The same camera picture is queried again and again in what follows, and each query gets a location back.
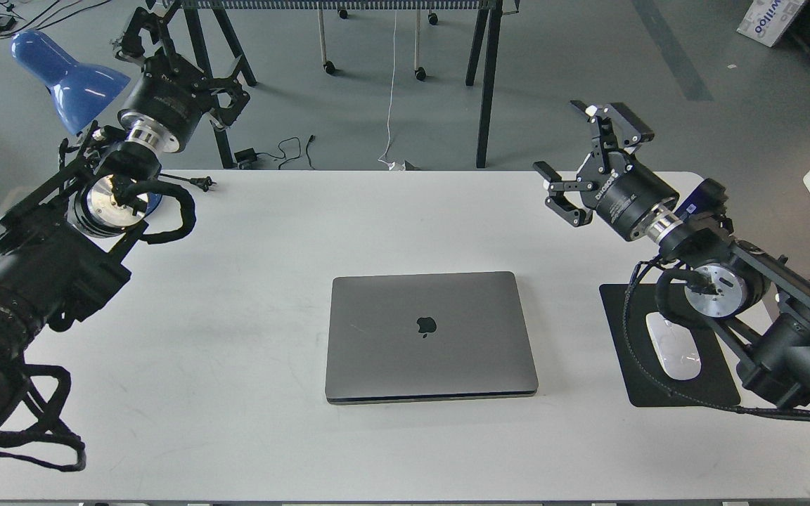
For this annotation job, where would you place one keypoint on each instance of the white cardboard box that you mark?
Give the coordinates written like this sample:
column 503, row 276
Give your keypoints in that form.
column 767, row 21

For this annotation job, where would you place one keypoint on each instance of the rolling cart legs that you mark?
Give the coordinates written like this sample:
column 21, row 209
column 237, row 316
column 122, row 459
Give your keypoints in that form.
column 364, row 28

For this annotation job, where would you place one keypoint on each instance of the black plug on table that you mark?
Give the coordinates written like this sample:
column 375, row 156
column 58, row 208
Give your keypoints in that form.
column 203, row 183

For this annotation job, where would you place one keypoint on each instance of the white computer mouse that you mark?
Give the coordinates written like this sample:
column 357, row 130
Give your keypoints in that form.
column 674, row 348

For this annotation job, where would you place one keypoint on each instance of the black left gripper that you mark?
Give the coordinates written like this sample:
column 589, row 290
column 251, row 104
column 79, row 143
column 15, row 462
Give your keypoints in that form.
column 172, row 96

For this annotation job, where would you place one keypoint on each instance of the black power adapter with cable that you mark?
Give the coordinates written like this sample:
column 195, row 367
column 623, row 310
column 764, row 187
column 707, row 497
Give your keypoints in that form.
column 288, row 150

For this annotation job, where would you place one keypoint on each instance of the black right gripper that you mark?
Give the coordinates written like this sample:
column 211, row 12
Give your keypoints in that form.
column 612, row 183

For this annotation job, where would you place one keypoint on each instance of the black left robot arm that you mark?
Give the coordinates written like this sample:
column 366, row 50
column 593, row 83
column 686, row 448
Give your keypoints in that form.
column 64, row 244

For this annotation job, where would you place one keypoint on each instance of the black mouse pad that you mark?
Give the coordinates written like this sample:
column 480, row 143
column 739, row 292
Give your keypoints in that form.
column 647, row 385

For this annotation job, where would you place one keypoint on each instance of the grey laptop computer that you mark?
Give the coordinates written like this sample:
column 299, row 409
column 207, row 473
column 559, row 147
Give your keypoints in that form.
column 427, row 337

